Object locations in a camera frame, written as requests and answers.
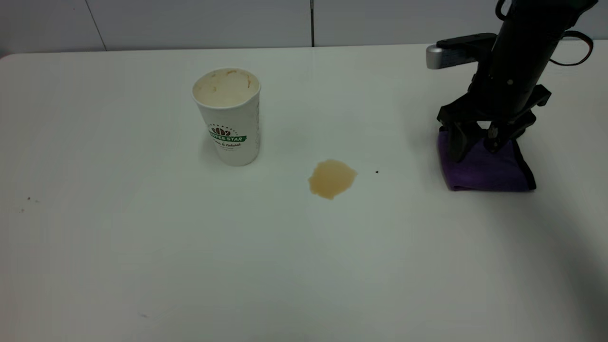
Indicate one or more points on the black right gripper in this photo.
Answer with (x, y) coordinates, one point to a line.
(508, 80)

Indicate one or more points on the purple cloth with black trim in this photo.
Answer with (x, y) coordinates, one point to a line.
(489, 173)

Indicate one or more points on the white paper coffee cup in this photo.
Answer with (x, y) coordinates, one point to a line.
(230, 123)

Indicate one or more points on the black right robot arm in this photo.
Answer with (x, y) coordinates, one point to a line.
(546, 12)

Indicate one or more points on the brown coffee spill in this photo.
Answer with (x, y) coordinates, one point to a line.
(331, 179)

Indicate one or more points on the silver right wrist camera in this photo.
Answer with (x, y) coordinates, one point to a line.
(456, 52)

